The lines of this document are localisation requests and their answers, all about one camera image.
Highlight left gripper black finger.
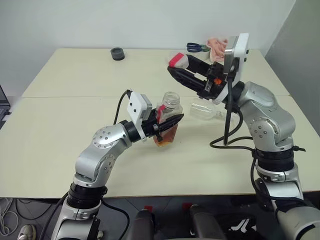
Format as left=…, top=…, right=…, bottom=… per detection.
left=153, top=114, right=185, bottom=131

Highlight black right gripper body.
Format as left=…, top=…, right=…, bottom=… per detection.
left=197, top=62, right=230, bottom=101

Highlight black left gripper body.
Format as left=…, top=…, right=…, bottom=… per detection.
left=142, top=109, right=161, bottom=138

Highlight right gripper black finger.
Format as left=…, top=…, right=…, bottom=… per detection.
left=166, top=65, right=209, bottom=94
left=168, top=52, right=214, bottom=75

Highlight clear bottle with red drink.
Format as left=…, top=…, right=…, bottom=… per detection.
left=152, top=91, right=185, bottom=149

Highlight clear wine glass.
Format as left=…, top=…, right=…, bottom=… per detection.
left=189, top=98, right=237, bottom=124

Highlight pink cloth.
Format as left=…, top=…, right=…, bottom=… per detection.
left=206, top=36, right=230, bottom=62

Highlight dark grey round cap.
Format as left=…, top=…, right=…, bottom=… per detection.
left=110, top=47, right=126, bottom=62

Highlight dark rounded shape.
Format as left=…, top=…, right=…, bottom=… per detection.
left=188, top=204, right=226, bottom=240
left=133, top=208, right=158, bottom=240

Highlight black item with white logo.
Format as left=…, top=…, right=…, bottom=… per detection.
left=227, top=216, right=259, bottom=234

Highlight dark laptop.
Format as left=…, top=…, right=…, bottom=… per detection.
left=0, top=84, right=13, bottom=131

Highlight blue handled scissors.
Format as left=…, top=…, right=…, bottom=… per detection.
left=186, top=42, right=210, bottom=53

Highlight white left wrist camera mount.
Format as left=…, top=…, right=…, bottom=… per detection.
left=126, top=91, right=153, bottom=143

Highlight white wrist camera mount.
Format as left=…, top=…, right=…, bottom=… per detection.
left=126, top=91, right=153, bottom=143
left=212, top=33, right=250, bottom=105

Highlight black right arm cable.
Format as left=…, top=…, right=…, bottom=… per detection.
left=209, top=74, right=278, bottom=218

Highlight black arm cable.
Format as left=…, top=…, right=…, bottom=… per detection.
left=209, top=74, right=278, bottom=218
left=39, top=89, right=133, bottom=240

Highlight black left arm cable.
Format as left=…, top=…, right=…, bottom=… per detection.
left=39, top=89, right=133, bottom=240

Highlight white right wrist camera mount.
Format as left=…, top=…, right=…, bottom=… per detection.
left=212, top=33, right=250, bottom=105

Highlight thin white floor cable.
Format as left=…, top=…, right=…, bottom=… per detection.
left=0, top=197, right=19, bottom=236

